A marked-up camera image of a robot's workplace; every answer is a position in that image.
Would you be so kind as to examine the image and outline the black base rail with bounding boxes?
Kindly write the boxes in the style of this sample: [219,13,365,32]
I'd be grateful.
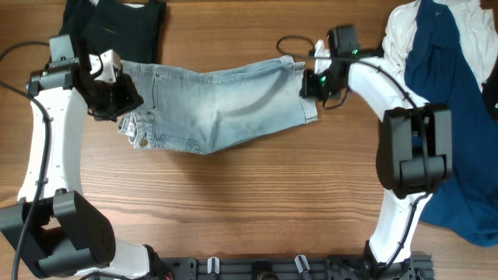
[155,252,435,280]

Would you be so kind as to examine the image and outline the folded black garment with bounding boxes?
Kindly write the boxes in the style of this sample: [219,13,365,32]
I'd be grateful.
[59,0,167,64]

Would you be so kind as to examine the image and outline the navy blue garment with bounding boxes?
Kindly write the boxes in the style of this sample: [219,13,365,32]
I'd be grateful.
[404,0,497,247]

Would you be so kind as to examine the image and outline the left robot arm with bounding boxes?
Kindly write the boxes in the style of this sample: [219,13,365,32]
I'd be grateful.
[1,64,153,279]

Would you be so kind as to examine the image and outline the black garment at right edge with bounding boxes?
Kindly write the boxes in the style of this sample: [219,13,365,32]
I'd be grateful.
[482,79,497,117]

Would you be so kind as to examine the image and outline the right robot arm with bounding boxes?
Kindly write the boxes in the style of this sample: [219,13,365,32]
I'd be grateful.
[300,57,452,275]

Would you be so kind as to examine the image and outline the white shirt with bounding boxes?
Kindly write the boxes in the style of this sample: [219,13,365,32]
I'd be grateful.
[382,0,497,85]

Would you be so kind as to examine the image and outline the light blue denim shorts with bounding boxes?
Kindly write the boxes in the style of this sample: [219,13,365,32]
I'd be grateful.
[118,56,318,155]

